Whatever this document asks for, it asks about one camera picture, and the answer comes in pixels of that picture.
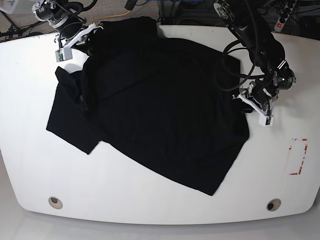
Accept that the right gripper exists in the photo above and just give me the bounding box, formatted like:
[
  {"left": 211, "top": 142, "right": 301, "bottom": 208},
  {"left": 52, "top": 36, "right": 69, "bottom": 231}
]
[{"left": 31, "top": 1, "right": 97, "bottom": 46}]

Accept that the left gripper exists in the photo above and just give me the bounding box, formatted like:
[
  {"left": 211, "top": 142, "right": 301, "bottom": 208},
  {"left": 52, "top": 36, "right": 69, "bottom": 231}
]
[{"left": 232, "top": 59, "right": 296, "bottom": 120}]

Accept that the black T-shirt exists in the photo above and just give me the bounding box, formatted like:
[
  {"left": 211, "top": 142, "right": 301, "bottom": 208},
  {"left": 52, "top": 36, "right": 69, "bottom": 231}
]
[{"left": 46, "top": 17, "right": 250, "bottom": 196}]

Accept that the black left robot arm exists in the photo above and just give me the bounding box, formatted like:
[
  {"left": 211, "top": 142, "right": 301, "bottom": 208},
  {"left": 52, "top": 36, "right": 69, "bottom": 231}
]
[{"left": 213, "top": 0, "right": 296, "bottom": 126}]

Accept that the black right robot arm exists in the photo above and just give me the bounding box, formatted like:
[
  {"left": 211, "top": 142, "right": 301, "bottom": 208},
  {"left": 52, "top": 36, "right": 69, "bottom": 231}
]
[{"left": 31, "top": 0, "right": 97, "bottom": 48}]

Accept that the red tape rectangle marking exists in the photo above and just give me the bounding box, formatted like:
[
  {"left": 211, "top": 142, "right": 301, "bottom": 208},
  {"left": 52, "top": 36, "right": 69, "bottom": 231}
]
[{"left": 287, "top": 138, "right": 309, "bottom": 176}]

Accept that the white power strip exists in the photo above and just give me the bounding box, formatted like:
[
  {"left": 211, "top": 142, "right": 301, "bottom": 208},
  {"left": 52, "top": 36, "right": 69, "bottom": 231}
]
[{"left": 274, "top": 0, "right": 297, "bottom": 33}]

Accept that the right table grommet hole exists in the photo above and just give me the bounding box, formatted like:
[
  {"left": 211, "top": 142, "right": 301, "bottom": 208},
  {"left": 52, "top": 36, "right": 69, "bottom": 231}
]
[{"left": 266, "top": 198, "right": 282, "bottom": 212}]

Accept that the table grommet hole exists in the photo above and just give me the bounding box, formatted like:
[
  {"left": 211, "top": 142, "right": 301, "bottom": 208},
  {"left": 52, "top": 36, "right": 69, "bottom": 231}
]
[
  {"left": 48, "top": 196, "right": 63, "bottom": 210},
  {"left": 266, "top": 198, "right": 282, "bottom": 212}
]

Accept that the left table grommet hole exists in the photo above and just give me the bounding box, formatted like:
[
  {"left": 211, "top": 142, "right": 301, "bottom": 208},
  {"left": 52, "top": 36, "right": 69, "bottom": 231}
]
[{"left": 48, "top": 196, "right": 63, "bottom": 210}]

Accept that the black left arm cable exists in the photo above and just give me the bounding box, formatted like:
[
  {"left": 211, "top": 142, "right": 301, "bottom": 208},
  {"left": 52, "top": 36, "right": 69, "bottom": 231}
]
[{"left": 214, "top": 41, "right": 266, "bottom": 92}]

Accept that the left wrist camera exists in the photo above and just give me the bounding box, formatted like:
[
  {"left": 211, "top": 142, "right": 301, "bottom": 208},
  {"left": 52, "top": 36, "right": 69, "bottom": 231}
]
[{"left": 258, "top": 114, "right": 274, "bottom": 126}]

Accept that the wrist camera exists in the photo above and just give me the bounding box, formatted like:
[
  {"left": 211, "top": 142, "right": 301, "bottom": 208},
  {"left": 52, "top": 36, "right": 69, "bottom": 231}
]
[
  {"left": 55, "top": 47, "right": 73, "bottom": 63},
  {"left": 258, "top": 114, "right": 274, "bottom": 126}
]

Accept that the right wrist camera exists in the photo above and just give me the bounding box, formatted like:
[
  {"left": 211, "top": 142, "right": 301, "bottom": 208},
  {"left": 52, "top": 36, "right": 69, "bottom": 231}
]
[{"left": 55, "top": 47, "right": 73, "bottom": 63}]

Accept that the yellow cable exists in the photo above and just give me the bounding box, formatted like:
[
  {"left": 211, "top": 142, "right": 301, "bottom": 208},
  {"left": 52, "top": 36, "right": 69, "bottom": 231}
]
[{"left": 96, "top": 9, "right": 132, "bottom": 26}]

